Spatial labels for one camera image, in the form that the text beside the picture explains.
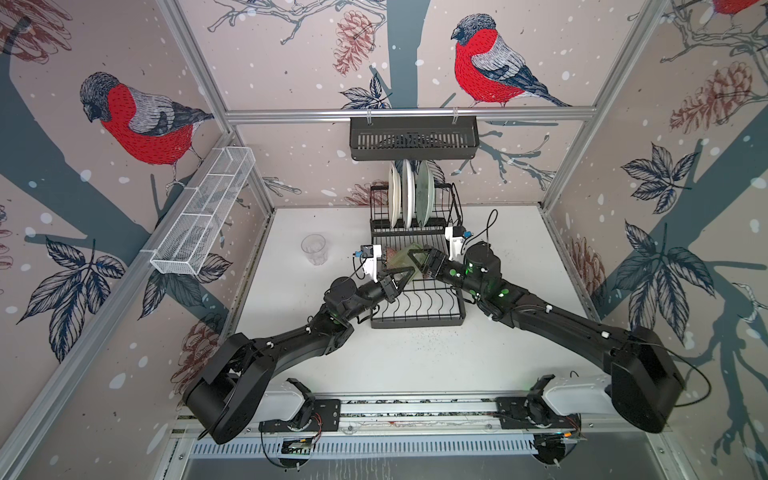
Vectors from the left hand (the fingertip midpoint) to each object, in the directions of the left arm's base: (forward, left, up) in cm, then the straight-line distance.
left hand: (414, 273), depth 71 cm
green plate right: (+19, -4, +9) cm, 21 cm away
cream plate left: (+19, +5, +9) cm, 21 cm away
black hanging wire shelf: (+57, -1, +2) cm, 57 cm away
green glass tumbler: (+4, +1, +1) cm, 4 cm away
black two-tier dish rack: (+5, -5, -24) cm, 25 cm away
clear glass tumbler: (+27, +33, -24) cm, 49 cm away
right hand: (+6, 0, -2) cm, 6 cm away
